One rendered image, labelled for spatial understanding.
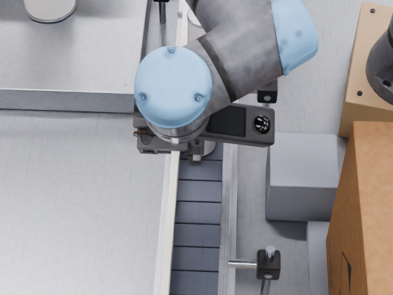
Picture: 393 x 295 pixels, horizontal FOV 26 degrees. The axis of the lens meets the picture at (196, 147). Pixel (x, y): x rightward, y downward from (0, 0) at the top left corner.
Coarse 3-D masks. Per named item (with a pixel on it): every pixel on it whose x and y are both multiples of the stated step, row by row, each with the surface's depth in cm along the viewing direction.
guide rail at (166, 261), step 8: (184, 0) 145; (184, 8) 144; (184, 16) 143; (184, 24) 142; (184, 32) 141; (184, 40) 139; (176, 152) 125; (176, 160) 124; (176, 168) 123; (176, 176) 122; (168, 184) 121; (176, 184) 121; (168, 192) 121; (176, 192) 121; (168, 200) 120; (176, 200) 122; (168, 208) 119; (168, 216) 118; (168, 224) 117; (168, 232) 116; (168, 240) 116; (168, 248) 115; (168, 256) 114; (168, 264) 113; (168, 272) 113; (160, 280) 112; (168, 280) 112; (160, 288) 111; (168, 288) 111
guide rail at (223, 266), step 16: (224, 144) 120; (224, 160) 118; (224, 176) 116; (224, 192) 115; (224, 208) 113; (224, 224) 112; (224, 240) 110; (224, 256) 109; (224, 272) 107; (224, 288) 106
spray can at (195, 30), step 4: (188, 12) 125; (192, 12) 124; (188, 16) 125; (192, 16) 124; (188, 20) 125; (192, 20) 124; (196, 20) 124; (188, 24) 125; (192, 24) 124; (196, 24) 124; (200, 24) 123; (188, 28) 126; (192, 28) 125; (196, 28) 124; (200, 28) 124; (188, 32) 127; (192, 32) 125; (196, 32) 125; (200, 32) 125; (204, 32) 124; (188, 36) 127; (192, 36) 126; (196, 36) 125; (200, 36) 125; (188, 40) 128; (192, 40) 127
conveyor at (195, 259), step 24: (216, 144) 130; (192, 168) 128; (216, 168) 128; (192, 192) 125; (216, 192) 125; (192, 216) 122; (216, 216) 122; (192, 240) 120; (216, 240) 120; (192, 264) 117; (216, 264) 117; (192, 288) 115; (216, 288) 115
